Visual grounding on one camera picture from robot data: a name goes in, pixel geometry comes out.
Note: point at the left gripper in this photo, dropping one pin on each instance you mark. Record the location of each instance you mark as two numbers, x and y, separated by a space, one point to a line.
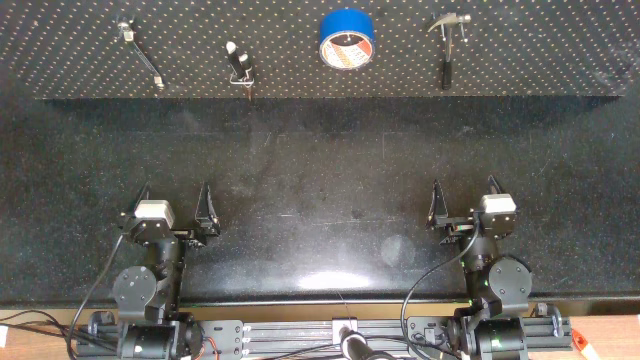
150 234

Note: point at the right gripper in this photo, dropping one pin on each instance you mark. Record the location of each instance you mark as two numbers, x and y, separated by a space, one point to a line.
495 226

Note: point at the hammer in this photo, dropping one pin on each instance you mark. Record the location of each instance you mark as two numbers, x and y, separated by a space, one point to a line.
446 75

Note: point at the wrench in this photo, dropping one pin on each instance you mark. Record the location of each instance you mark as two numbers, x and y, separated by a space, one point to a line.
142 55

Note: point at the black and white pliers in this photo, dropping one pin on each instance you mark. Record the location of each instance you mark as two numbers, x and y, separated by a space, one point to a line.
235 62

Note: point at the roll of blue tape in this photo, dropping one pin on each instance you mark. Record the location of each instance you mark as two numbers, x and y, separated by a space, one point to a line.
345 22

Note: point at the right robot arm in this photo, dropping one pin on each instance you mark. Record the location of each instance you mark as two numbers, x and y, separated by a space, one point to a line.
507 282

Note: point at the black pegboard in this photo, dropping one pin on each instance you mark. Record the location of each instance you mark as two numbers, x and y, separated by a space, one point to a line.
75 60

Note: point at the red and yellow tool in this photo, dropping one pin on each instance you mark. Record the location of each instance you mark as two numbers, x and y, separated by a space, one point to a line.
582 345

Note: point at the white paper tag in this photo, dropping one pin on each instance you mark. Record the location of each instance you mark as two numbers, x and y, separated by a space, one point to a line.
3 336

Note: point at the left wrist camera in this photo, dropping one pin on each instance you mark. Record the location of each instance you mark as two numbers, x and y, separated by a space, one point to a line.
155 211

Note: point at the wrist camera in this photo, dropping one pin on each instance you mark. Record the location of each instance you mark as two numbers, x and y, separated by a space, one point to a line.
497 204
155 211

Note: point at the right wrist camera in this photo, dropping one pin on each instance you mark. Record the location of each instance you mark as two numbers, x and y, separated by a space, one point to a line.
497 204

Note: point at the mounting rail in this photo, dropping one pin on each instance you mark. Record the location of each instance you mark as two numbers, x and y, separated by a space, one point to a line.
290 332

